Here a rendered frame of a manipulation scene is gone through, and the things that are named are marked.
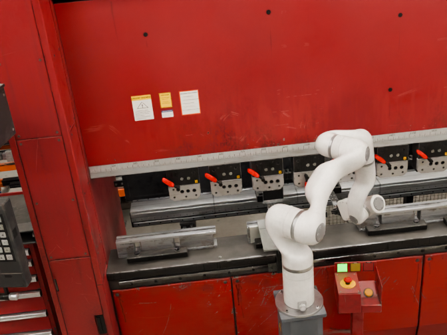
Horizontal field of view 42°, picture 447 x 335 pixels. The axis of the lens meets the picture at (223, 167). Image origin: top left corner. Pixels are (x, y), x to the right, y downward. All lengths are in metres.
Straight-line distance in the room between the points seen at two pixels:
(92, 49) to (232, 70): 0.60
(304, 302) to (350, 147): 0.62
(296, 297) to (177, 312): 0.91
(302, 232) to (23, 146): 1.19
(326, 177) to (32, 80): 1.20
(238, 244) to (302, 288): 0.76
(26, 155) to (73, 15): 0.61
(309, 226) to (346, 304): 0.81
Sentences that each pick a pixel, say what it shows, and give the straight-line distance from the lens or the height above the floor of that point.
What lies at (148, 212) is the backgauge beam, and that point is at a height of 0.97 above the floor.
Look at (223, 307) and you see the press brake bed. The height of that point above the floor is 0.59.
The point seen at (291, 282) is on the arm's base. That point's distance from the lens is 2.26.
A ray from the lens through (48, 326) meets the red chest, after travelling 3.51.
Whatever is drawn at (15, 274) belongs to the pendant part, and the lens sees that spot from 2.29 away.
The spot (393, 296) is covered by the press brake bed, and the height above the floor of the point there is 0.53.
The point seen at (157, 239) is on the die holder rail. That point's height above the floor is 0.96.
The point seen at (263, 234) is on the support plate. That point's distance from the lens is 2.79.
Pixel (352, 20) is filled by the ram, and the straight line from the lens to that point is 2.59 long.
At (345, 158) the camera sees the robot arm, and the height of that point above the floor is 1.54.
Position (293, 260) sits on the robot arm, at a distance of 2.20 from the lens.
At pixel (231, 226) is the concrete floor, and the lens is 4.73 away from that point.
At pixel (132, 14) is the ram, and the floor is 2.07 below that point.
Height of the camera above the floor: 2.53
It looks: 26 degrees down
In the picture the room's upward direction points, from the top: 6 degrees counter-clockwise
